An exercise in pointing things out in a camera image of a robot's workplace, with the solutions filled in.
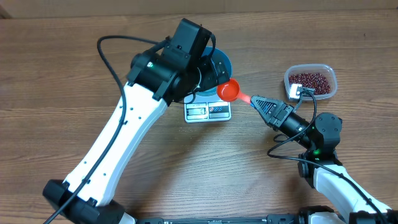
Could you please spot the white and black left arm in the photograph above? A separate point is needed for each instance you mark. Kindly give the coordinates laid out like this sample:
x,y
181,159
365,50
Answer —
x,y
158,77

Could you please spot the blue bowl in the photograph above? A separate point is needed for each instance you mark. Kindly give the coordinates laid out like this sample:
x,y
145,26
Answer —
x,y
216,54

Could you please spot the red scoop with blue handle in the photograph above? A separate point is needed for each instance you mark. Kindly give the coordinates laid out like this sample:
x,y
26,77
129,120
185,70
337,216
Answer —
x,y
231,91

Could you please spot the red adzuki beans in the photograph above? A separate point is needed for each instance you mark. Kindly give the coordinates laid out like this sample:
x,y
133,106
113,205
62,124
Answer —
x,y
317,81

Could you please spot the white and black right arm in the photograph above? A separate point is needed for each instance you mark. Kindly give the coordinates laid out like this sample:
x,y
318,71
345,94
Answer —
x,y
320,167

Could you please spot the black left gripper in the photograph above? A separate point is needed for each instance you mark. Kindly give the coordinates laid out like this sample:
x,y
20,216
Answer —
x,y
211,79

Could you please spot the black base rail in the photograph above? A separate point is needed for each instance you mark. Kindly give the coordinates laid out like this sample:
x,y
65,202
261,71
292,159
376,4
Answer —
x,y
269,219

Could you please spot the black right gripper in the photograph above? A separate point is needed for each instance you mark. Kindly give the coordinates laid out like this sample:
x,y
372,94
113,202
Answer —
x,y
278,113

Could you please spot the white digital kitchen scale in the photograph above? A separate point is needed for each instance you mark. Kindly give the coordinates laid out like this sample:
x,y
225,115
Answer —
x,y
206,108

